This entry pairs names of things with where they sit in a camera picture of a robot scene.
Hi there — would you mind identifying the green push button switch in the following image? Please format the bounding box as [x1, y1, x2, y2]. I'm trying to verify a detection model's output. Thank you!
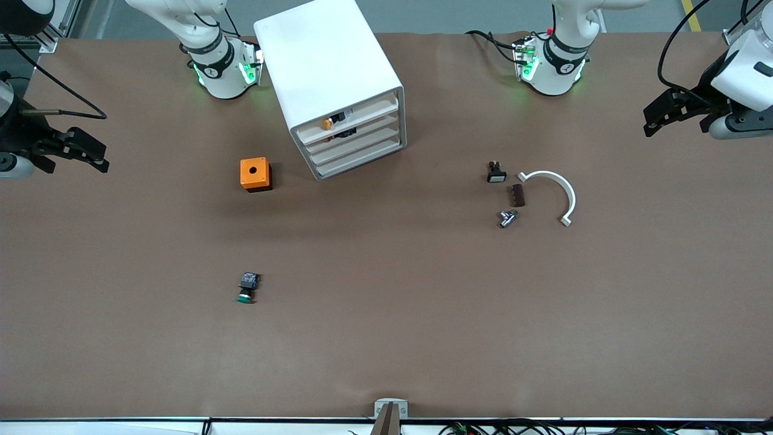
[236, 272, 261, 305]

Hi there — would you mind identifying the white plastic drawer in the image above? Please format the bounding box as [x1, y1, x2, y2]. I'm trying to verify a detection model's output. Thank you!
[305, 114, 400, 155]
[299, 95, 400, 146]
[315, 138, 404, 178]
[310, 126, 402, 166]

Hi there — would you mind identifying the white drawer cabinet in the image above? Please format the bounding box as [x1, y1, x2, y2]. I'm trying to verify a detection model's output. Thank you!
[253, 0, 408, 182]

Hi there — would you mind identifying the brown bar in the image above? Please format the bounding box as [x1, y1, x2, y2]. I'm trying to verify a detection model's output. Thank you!
[370, 404, 402, 435]

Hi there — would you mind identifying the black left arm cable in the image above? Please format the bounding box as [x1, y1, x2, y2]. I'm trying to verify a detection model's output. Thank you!
[658, 0, 714, 92]

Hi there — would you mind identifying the aluminium frame profile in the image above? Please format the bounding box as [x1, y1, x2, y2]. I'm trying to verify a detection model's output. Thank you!
[35, 0, 83, 54]
[722, 0, 773, 47]

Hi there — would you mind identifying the white curved bracket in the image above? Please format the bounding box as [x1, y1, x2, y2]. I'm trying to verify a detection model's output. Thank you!
[518, 170, 577, 228]

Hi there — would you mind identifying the orange button enclosure box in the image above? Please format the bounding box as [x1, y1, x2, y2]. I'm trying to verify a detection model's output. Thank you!
[240, 157, 273, 193]

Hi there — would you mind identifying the black base cable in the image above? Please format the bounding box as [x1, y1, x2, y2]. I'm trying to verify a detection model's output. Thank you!
[464, 30, 524, 65]

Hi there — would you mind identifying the black cable bundle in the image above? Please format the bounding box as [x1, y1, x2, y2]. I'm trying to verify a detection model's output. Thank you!
[438, 419, 773, 435]

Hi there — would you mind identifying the grey table edge bracket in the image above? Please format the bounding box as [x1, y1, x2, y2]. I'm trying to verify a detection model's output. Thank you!
[374, 398, 409, 419]

